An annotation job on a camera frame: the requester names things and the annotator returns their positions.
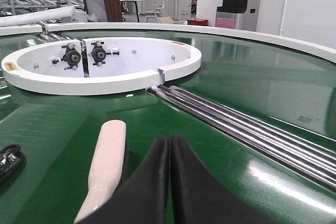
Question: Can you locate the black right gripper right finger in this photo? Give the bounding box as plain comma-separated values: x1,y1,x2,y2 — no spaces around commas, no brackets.
171,134,276,223

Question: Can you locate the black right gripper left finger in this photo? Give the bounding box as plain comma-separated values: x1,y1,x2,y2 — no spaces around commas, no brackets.
79,136,170,223

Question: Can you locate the beige hand brush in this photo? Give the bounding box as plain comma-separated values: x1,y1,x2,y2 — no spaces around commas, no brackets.
74,120,127,223

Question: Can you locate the black cable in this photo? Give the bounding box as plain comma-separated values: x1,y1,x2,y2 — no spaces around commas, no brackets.
0,144,26,187

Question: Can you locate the white outer conveyor rim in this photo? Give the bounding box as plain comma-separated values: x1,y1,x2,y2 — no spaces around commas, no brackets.
1,22,335,63

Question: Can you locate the chrome roller bars right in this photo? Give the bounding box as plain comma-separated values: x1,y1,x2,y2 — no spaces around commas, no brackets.
147,85,335,191

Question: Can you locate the red box on floor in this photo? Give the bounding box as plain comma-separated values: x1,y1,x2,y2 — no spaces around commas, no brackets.
187,18,208,26

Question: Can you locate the white office chair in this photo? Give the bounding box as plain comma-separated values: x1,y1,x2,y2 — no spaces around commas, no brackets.
145,0,167,23

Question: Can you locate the white inner conveyor ring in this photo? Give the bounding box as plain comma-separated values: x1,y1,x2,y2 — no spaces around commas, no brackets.
1,36,202,96

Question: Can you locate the right black bearing mount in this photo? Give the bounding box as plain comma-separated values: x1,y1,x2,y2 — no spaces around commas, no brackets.
91,41,120,66

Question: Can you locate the black bearing mount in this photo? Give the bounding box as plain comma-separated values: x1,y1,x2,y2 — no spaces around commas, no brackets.
91,41,120,66
51,43,81,70

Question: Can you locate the left black bearing mount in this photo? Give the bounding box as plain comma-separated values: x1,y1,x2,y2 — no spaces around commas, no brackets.
51,43,81,70

